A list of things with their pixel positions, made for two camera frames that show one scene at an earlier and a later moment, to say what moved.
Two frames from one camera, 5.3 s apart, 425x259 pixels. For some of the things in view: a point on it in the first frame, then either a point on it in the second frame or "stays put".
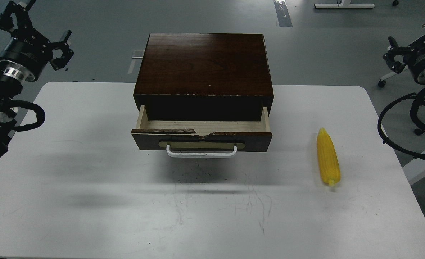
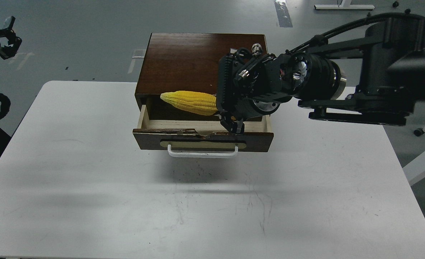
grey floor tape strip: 284,17 stays put
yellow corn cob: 329,158 → 199,103
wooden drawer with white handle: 220,138 stays put
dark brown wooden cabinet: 190,77 stays put
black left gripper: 59,63 → 7,52
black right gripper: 412,54 → 250,84
